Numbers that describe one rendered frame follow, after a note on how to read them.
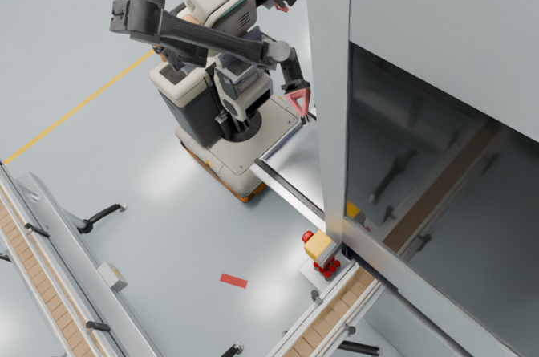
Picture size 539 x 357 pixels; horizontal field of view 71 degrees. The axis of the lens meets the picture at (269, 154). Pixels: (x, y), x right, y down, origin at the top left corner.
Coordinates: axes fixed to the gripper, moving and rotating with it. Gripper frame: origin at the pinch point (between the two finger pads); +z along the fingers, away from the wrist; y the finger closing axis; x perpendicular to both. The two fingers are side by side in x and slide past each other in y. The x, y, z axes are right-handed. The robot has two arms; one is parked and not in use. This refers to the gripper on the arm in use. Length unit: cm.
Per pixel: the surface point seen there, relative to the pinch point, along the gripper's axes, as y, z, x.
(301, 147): -30.3, 8.6, -12.5
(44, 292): 22, 33, -98
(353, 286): -2, 54, 0
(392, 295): -8, 60, 9
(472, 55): 71, 8, 35
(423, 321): -6, 68, 16
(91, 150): -98, -34, -187
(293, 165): -25.4, 14.5, -16.0
